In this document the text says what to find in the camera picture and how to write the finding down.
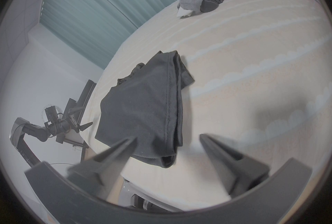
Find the bed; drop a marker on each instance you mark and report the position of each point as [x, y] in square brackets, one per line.
[246, 75]

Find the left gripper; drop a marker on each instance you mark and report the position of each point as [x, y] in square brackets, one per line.
[64, 124]

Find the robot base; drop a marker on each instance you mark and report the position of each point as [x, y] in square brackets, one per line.
[129, 191]

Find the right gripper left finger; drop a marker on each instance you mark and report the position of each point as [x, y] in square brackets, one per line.
[103, 166]

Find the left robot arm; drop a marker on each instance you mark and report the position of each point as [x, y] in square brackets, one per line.
[36, 130]

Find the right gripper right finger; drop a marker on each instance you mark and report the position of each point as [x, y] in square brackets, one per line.
[233, 166]

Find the black T-shirt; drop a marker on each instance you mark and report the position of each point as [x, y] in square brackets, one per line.
[145, 108]

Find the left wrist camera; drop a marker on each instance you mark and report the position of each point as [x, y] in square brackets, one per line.
[51, 114]

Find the black chest of drawers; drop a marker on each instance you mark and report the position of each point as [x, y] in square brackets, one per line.
[87, 93]

